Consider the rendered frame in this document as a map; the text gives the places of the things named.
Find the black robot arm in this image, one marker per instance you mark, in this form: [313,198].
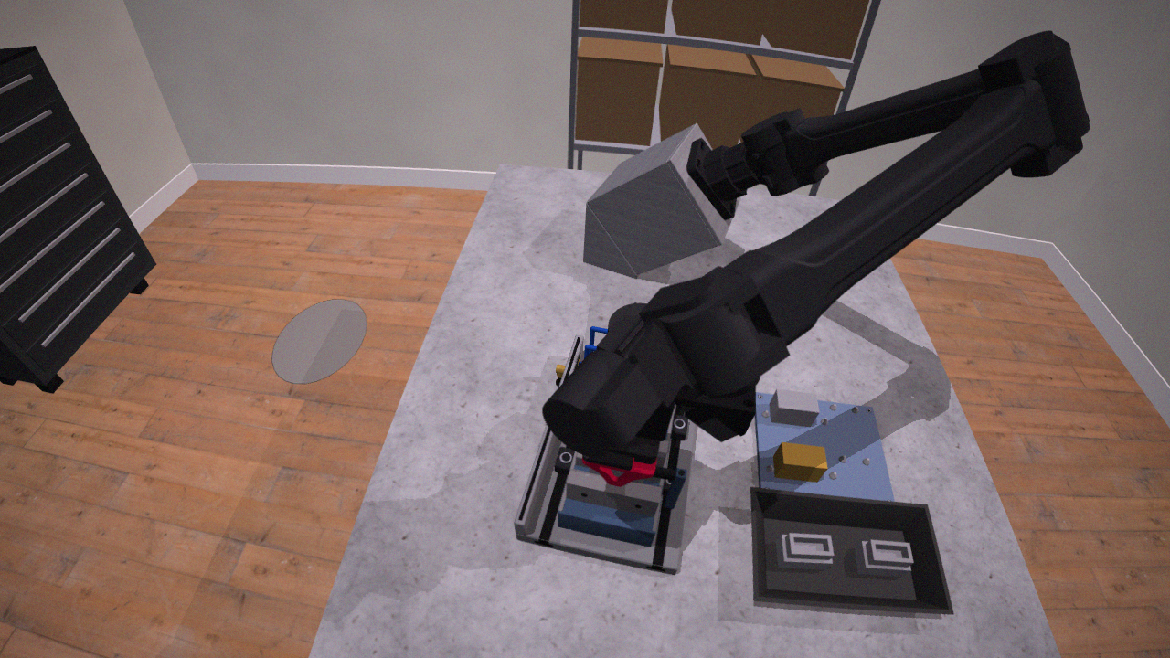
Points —
[629,386]

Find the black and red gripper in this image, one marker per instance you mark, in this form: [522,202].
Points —
[640,465]

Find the grey flat bar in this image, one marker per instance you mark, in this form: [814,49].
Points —
[580,463]

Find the yellow rectangular block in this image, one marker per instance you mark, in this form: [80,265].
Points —
[799,462]

